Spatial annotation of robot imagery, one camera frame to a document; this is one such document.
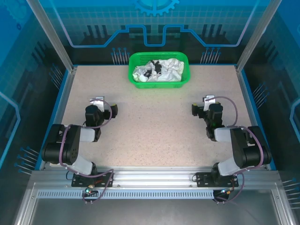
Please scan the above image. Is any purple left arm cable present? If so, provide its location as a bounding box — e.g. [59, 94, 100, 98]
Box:
[58, 98, 115, 204]

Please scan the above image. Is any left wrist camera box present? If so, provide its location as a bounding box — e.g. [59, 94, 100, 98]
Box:
[89, 95, 105, 111]

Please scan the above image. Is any aluminium frame post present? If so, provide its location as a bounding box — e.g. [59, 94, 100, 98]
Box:
[235, 0, 283, 73]
[26, 0, 78, 72]

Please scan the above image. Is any green plastic basket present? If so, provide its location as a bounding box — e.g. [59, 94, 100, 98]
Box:
[127, 51, 191, 89]

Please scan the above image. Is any white t-shirt with black print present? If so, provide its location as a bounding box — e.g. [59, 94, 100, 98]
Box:
[132, 59, 185, 83]

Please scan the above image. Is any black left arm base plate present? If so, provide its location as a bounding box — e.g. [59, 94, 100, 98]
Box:
[71, 172, 115, 188]

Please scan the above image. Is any slotted grey cable duct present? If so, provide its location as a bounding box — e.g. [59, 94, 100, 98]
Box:
[37, 190, 215, 199]

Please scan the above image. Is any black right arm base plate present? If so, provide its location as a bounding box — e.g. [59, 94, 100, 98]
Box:
[195, 172, 239, 188]

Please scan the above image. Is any aluminium mounting rail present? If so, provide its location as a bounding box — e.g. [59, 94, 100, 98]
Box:
[30, 166, 279, 188]

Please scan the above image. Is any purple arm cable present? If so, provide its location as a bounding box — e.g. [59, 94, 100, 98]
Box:
[58, 98, 115, 204]
[210, 96, 265, 204]

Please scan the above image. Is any aluminium side rail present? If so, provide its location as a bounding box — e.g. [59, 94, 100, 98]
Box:
[235, 65, 270, 171]
[38, 66, 78, 171]

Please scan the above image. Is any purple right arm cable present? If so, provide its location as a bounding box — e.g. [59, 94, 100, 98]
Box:
[210, 96, 265, 204]

